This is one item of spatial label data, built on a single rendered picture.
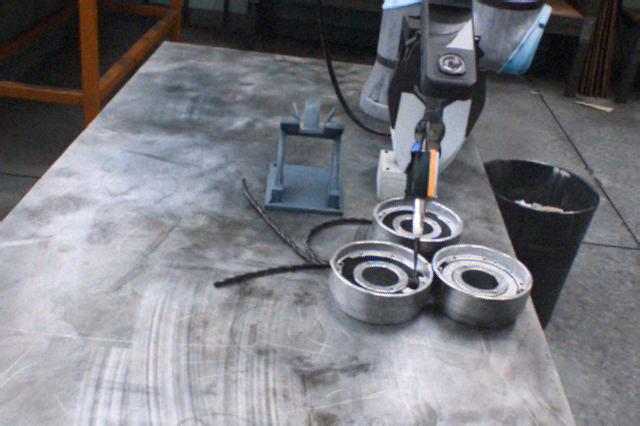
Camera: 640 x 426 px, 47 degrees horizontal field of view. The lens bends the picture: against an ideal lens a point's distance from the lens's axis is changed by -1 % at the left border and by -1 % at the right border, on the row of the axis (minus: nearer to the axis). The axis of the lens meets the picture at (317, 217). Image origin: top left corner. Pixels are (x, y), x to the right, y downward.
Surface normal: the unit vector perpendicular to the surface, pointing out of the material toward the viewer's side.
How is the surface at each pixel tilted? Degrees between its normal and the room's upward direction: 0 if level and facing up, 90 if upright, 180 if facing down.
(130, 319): 0
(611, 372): 0
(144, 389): 0
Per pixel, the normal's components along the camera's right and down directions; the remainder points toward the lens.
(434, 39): 0.08, -0.51
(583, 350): 0.11, -0.87
